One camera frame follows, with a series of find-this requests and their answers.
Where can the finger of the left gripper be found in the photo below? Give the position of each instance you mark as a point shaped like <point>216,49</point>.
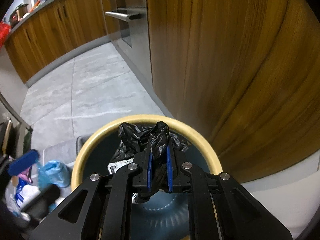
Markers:
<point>22,163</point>

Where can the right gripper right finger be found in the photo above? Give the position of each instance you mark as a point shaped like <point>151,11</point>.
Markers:
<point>218,206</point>

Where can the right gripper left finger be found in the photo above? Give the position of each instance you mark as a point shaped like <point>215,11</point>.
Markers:
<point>99,208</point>

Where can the pink plastic wrapper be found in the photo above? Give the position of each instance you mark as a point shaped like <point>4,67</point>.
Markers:
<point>26,175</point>

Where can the blue paper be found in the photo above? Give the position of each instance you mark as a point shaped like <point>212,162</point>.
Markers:
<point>53,172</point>

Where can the black plastic trash bag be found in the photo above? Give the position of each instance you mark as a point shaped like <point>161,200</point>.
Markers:
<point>153,148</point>

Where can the yellow rimmed blue trash bin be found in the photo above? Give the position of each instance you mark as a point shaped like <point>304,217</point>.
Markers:
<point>165,216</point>

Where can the wooden kitchen cabinets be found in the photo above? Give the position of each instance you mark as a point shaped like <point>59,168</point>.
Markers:
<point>244,73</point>

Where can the metal shelf rack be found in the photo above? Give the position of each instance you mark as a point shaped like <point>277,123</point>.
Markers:
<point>15,132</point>

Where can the white printed paper scrap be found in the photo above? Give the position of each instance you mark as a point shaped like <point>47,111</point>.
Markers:
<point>115,166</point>

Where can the grey checked floor mat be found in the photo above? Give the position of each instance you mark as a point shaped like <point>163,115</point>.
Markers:
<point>65,152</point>

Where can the red plastic bag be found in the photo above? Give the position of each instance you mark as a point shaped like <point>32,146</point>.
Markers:
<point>4,32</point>

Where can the pot on counter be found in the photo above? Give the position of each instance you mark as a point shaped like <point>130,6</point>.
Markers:
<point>18,13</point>

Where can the stainless steel oven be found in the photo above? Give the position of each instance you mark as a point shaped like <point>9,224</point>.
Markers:
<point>127,27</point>

